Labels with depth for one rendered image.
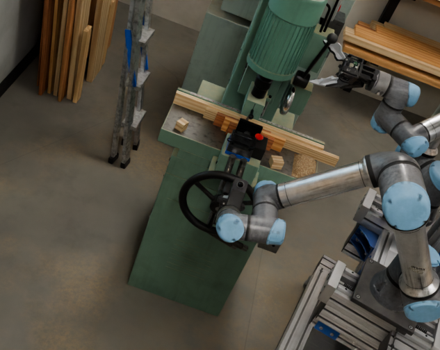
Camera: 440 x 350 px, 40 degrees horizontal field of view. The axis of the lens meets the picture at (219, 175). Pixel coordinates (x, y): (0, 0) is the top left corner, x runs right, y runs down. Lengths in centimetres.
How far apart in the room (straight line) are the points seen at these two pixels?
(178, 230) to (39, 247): 71
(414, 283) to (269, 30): 91
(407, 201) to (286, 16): 74
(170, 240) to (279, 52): 94
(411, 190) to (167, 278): 142
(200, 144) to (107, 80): 184
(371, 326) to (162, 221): 91
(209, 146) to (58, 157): 131
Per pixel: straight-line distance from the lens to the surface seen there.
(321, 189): 176
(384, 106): 211
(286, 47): 206
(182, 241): 255
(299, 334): 268
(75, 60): 359
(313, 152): 236
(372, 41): 424
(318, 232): 349
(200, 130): 226
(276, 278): 314
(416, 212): 163
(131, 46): 296
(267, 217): 173
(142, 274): 277
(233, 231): 168
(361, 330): 224
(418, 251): 177
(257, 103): 221
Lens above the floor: 224
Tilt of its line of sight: 39 degrees down
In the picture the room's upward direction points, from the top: 23 degrees clockwise
